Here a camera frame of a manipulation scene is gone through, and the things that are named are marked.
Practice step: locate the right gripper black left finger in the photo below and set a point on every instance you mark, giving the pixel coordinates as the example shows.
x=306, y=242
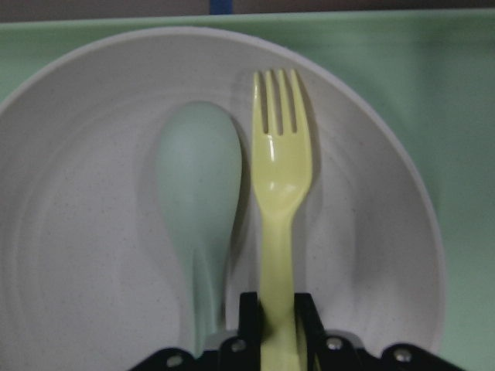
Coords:
x=233, y=350

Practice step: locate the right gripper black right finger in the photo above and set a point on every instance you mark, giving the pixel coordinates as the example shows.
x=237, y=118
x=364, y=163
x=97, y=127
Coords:
x=337, y=350

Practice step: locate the white round plate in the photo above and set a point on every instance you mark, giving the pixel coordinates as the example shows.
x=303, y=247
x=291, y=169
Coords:
x=89, y=277

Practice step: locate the yellow plastic fork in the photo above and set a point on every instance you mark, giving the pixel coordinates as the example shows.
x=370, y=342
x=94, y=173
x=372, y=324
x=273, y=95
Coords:
x=281, y=174

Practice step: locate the pale green plastic spoon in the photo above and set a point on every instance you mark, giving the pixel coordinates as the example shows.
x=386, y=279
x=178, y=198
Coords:
x=198, y=168

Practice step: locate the light green plastic tray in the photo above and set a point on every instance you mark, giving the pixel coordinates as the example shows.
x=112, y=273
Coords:
x=429, y=74

